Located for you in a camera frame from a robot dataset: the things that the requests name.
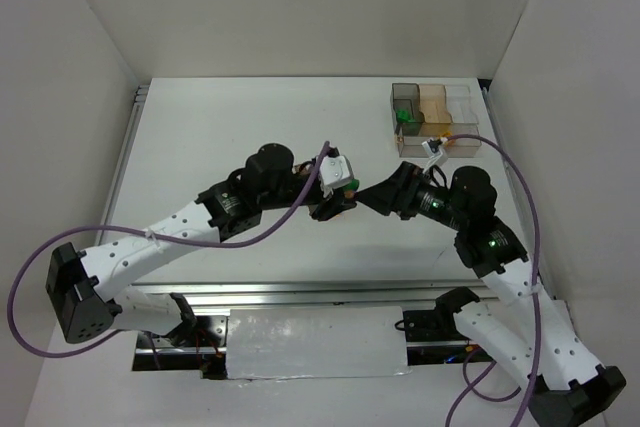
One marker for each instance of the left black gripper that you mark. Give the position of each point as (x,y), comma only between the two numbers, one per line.
(326,208)

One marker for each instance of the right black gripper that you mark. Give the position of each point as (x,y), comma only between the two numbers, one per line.
(401,192)

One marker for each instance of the small green lego brick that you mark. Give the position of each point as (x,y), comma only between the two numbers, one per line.
(404,116)

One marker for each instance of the yellow flower lego brick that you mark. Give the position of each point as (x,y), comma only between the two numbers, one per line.
(446,140)

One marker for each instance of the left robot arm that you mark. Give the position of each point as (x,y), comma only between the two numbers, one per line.
(93,290)

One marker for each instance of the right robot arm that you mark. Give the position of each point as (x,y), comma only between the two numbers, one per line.
(564,383)

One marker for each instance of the long front clear container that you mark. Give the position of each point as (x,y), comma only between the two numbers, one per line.
(409,139)

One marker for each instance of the smoky grey container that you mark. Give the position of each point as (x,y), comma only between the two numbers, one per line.
(406,96)

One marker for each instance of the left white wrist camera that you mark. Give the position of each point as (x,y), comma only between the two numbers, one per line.
(335,173)

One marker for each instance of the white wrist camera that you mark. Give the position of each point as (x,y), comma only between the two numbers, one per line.
(435,153)
(335,173)

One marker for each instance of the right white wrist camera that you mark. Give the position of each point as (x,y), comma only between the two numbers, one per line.
(435,153)

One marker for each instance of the aluminium frame rail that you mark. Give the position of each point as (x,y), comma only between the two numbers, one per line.
(212,296)

